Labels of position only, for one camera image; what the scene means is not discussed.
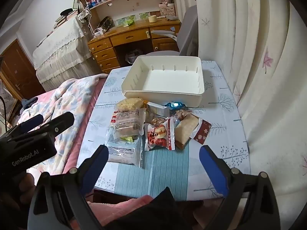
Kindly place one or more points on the bread packet with red label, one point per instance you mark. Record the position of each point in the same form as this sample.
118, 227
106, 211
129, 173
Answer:
127, 124

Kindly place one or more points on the grey dish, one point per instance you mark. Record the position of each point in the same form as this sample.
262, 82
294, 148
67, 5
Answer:
172, 18

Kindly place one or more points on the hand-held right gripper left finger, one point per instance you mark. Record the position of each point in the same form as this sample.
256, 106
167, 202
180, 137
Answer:
96, 165

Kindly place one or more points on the white leaf print curtain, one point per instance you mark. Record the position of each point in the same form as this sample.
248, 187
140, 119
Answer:
263, 76

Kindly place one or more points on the lace covered piano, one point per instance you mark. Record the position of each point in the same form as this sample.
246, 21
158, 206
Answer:
60, 52

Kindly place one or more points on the wooden desk with drawers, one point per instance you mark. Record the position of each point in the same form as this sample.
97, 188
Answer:
134, 36

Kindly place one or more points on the black cloth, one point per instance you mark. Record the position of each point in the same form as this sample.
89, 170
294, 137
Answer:
165, 208

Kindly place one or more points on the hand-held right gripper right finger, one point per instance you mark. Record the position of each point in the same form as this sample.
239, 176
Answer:
213, 170

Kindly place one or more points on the black patterned pouch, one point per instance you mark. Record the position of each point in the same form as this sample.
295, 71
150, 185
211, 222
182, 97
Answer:
105, 23

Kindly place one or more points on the clear nut snack packet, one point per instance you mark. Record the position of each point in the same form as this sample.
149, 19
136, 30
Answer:
157, 121
182, 114

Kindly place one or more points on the dark clothes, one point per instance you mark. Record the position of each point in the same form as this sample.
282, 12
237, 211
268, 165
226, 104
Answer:
30, 102

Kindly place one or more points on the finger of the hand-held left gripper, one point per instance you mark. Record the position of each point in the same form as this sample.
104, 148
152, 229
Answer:
31, 122
61, 122

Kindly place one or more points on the person's pink clothing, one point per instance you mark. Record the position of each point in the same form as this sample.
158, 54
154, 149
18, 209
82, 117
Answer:
115, 210

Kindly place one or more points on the red and white snack packet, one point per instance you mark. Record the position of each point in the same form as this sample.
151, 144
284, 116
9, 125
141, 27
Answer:
158, 136

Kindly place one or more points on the tree print tablecloth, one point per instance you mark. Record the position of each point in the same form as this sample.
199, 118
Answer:
223, 124

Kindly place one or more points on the cream cup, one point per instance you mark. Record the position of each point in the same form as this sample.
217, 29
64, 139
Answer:
152, 19

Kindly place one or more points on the brown wooden door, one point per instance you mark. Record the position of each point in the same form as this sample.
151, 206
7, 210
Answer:
19, 69

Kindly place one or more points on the green packets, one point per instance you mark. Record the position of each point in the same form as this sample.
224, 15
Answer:
128, 21

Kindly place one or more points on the white plastic bin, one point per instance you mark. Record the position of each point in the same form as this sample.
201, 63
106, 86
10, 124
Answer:
168, 76

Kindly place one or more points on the pastel patterned blanket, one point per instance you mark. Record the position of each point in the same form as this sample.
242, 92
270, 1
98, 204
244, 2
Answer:
72, 95

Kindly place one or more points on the beige wafer packet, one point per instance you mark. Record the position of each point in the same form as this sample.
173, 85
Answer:
187, 129

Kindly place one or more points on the pale bread roll packet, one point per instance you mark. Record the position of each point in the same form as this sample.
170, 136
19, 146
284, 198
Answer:
129, 103

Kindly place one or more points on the flat clear white packet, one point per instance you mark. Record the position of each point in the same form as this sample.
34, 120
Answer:
122, 151

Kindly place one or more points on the blue foil candy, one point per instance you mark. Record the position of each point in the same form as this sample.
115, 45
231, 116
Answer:
176, 105

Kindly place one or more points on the white power strip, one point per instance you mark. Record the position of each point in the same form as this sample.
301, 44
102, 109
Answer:
99, 31

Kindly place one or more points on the pink bed sheet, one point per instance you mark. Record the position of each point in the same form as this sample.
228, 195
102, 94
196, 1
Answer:
84, 124

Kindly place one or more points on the grey office chair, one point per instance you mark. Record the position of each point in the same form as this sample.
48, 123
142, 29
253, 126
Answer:
189, 28

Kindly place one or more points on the patterned cardboard box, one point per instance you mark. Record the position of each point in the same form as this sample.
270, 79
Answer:
167, 11

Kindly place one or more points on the person's left hand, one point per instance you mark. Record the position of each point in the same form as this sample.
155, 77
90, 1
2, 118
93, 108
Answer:
16, 191

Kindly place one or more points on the wooden bookshelf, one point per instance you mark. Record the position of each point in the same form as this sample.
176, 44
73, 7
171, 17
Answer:
144, 4

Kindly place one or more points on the orange and white snack packet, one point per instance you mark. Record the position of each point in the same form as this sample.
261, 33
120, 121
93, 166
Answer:
158, 109

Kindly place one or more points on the trash bin with bag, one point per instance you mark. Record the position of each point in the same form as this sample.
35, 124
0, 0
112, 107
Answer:
134, 56

